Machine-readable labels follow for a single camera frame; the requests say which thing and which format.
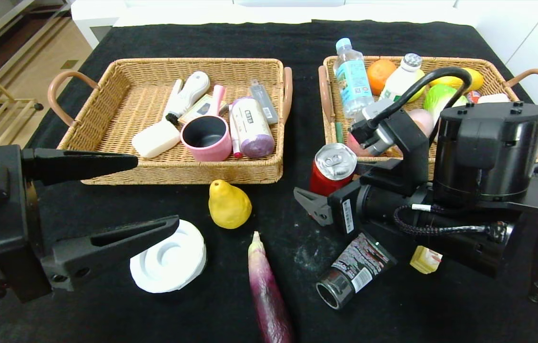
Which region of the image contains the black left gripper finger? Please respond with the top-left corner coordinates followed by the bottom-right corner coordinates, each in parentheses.
top-left (41, 214), bottom-right (180, 292)
top-left (20, 148), bottom-right (139, 186)

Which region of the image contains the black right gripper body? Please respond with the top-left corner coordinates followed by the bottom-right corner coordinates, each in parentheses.
top-left (327, 179), bottom-right (416, 236)

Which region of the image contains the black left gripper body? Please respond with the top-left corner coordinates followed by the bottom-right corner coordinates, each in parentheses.
top-left (0, 144), bottom-right (53, 304)

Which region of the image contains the red soda can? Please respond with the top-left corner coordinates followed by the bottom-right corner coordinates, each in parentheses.
top-left (309, 142), bottom-right (358, 197)

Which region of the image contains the white round ridged disc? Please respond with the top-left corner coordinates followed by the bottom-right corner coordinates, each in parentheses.
top-left (130, 219), bottom-right (207, 293)

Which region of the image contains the yellow toy cake slice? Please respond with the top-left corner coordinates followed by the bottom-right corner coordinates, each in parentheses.
top-left (409, 245), bottom-right (443, 275)

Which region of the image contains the wicker basket with household items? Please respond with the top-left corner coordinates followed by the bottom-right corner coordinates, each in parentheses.
top-left (48, 58), bottom-right (294, 185)

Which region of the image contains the wicker basket with food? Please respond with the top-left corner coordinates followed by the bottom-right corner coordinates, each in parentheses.
top-left (318, 56), bottom-right (538, 165)

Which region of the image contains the black printed squeeze tube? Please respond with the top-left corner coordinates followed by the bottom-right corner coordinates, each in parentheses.
top-left (315, 232), bottom-right (398, 311)

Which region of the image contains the pink toy peach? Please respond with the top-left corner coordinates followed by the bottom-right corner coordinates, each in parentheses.
top-left (346, 132), bottom-right (369, 157)

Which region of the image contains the white soap block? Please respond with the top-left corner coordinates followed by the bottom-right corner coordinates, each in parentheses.
top-left (132, 120), bottom-right (181, 159)

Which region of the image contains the yellow toy pear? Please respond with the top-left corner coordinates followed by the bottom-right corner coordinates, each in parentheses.
top-left (208, 180), bottom-right (253, 230)

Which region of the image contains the wooden rack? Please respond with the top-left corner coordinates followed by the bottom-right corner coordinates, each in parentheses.
top-left (0, 71), bottom-right (43, 162)

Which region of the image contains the purple toy eggplant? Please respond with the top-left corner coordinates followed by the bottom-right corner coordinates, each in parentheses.
top-left (248, 231), bottom-right (294, 343)

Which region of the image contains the white purple bag roll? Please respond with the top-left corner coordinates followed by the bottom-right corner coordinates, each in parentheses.
top-left (231, 97), bottom-right (275, 159)

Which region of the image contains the white marker red cap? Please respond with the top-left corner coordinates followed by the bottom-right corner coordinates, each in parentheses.
top-left (228, 105), bottom-right (243, 159)

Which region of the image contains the white pen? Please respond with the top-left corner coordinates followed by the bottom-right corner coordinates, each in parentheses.
top-left (163, 79), bottom-right (184, 125)

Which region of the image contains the pink cup dark inside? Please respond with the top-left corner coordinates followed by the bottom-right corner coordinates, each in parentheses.
top-left (180, 115), bottom-right (233, 162)

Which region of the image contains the clear water bottle blue label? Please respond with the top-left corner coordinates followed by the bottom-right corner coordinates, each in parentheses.
top-left (333, 38), bottom-right (375, 120)

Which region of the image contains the small printed cardboard box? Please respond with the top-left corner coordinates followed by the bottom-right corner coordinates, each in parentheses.
top-left (178, 94), bottom-right (229, 125)

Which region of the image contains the white handheld device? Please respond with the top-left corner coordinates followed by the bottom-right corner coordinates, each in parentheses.
top-left (173, 71), bottom-right (211, 117)

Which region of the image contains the orange toy fruit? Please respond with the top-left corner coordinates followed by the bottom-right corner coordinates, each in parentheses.
top-left (366, 59), bottom-right (397, 96)

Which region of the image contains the yellow-green toy lemon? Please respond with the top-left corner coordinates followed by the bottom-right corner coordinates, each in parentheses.
top-left (407, 70), bottom-right (426, 102)

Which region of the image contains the white milk drink bottle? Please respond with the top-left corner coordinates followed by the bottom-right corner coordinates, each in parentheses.
top-left (379, 53), bottom-right (423, 103)

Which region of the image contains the green white toy cabbage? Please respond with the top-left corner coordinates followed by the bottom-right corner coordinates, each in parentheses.
top-left (423, 84), bottom-right (468, 125)

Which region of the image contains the white table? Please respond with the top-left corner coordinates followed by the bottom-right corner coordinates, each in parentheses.
top-left (71, 0), bottom-right (481, 48)

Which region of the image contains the yellow toy mango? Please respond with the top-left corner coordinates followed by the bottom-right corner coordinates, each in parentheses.
top-left (430, 68), bottom-right (485, 92)

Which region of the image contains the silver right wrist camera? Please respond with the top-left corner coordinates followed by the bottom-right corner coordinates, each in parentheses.
top-left (349, 98), bottom-right (396, 157)

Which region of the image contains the black braided right wrist cable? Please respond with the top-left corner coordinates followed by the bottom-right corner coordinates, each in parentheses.
top-left (393, 204), bottom-right (510, 237)

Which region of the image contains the black right camera cable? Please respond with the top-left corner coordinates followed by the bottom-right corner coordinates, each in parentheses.
top-left (366, 67), bottom-right (473, 131)

